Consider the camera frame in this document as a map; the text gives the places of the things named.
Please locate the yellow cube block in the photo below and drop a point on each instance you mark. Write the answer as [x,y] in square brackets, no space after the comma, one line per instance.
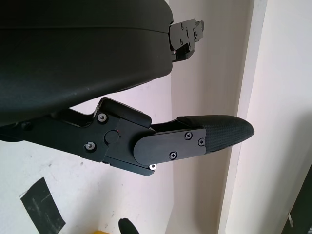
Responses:
[107,232]

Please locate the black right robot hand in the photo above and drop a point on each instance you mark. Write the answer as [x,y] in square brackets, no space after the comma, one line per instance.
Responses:
[126,226]

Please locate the black tape strip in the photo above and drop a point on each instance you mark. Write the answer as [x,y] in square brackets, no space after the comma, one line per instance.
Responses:
[42,207]

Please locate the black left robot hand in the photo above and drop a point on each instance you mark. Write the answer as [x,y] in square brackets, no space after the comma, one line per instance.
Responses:
[73,61]

